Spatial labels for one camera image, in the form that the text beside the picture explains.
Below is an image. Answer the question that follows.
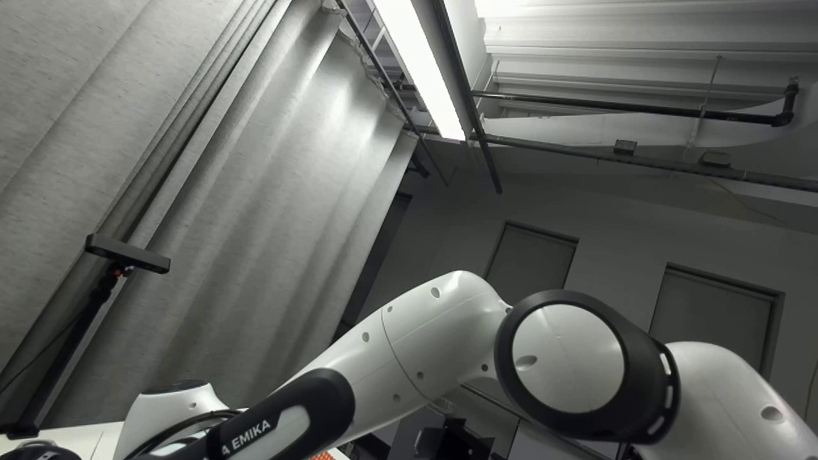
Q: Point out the grey narrow door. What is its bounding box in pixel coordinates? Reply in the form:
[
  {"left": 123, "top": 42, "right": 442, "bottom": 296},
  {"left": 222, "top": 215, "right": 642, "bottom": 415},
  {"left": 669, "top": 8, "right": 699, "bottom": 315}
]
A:
[{"left": 483, "top": 219, "right": 582, "bottom": 307}]

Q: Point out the grey curtain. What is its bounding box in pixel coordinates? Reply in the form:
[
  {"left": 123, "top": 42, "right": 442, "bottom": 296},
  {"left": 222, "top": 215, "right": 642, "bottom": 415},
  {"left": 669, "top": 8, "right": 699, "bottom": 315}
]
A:
[{"left": 0, "top": 0, "right": 421, "bottom": 430}]

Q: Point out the ceiling light fixture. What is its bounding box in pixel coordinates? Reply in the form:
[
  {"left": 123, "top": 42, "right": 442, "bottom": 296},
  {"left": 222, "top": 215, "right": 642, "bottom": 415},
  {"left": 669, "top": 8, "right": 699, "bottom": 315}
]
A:
[{"left": 366, "top": 0, "right": 471, "bottom": 144}]

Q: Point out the black background equipment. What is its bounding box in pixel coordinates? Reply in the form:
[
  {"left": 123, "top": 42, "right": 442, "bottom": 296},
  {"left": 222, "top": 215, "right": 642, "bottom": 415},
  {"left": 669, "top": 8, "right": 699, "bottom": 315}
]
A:
[{"left": 414, "top": 415, "right": 506, "bottom": 460}]

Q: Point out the black ceiling pipe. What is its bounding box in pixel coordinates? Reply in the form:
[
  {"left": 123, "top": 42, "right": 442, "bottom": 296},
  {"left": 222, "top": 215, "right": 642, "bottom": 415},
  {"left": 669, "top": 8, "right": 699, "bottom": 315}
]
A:
[{"left": 471, "top": 79, "right": 803, "bottom": 130}]

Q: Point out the grey wide door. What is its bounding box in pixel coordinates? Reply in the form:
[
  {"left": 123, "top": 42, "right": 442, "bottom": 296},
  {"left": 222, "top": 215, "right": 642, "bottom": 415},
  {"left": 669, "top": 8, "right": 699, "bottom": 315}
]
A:
[{"left": 650, "top": 264, "right": 785, "bottom": 381}]

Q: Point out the black round object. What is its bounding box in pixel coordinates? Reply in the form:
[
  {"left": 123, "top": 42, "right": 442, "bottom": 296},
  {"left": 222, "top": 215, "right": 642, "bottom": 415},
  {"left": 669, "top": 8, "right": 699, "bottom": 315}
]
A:
[{"left": 0, "top": 439, "right": 61, "bottom": 460}]

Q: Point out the grey wall conduit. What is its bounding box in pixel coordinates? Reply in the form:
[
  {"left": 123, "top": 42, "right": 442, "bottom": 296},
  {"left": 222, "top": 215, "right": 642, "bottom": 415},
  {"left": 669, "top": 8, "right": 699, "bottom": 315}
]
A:
[{"left": 419, "top": 130, "right": 818, "bottom": 194}]

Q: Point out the black rail bracket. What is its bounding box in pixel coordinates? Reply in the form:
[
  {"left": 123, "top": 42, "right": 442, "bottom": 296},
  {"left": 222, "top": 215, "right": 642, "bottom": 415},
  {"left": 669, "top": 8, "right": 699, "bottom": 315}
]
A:
[{"left": 81, "top": 232, "right": 175, "bottom": 275}]

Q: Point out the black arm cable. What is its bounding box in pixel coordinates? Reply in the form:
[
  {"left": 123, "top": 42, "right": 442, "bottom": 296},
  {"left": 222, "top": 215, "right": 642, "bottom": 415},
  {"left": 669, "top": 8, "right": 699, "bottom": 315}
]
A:
[{"left": 125, "top": 407, "right": 246, "bottom": 460}]

